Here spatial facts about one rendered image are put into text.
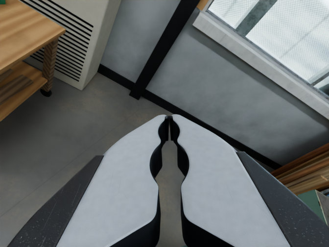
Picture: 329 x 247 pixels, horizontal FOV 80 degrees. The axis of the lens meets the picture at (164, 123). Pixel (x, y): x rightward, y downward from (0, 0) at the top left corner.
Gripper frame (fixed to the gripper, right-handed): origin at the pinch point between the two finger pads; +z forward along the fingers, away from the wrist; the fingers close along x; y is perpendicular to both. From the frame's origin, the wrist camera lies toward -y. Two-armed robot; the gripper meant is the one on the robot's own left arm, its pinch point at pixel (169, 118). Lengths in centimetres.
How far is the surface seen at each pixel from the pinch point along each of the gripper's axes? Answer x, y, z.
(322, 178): 122, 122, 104
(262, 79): 70, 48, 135
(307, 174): 119, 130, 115
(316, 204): 43, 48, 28
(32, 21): -65, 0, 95
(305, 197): 42, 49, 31
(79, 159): -57, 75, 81
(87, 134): -56, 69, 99
